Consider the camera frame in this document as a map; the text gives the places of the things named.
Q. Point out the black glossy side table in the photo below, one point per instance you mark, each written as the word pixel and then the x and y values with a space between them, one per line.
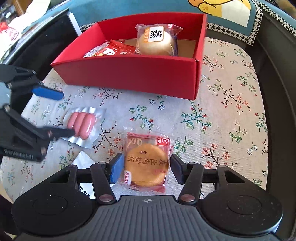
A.
pixel 43 43

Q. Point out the small white sachet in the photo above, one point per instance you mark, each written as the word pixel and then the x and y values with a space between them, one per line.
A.
pixel 93 51

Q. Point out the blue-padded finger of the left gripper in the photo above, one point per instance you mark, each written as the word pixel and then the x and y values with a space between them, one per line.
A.
pixel 46 92

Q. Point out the pink sausages packet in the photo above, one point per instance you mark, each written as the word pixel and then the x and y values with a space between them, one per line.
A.
pixel 86 122

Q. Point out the red snack packet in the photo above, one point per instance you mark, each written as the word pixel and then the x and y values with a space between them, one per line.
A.
pixel 115 48

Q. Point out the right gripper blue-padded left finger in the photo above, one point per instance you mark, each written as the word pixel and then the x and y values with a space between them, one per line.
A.
pixel 104 174

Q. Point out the floral cushion cover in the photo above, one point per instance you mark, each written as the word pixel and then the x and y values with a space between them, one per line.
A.
pixel 224 125

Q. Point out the teal lion sofa cover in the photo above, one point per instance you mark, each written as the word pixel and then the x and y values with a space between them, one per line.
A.
pixel 238 19

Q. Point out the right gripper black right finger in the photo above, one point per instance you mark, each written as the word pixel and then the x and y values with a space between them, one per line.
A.
pixel 190 175

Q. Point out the round white bun packet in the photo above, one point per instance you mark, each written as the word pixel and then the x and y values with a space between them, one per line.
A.
pixel 157 39

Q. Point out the dark blue snack packet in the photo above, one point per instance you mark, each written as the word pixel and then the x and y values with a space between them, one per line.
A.
pixel 176 45

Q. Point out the white noodle snack packet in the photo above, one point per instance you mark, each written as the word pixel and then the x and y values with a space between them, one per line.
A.
pixel 83 161

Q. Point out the meat floss cake packet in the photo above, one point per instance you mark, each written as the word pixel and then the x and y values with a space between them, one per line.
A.
pixel 146 160

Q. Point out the red cardboard box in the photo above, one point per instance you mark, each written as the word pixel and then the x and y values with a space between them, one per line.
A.
pixel 167 75

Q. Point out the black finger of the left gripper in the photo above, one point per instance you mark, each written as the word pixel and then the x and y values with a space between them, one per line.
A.
pixel 50 133

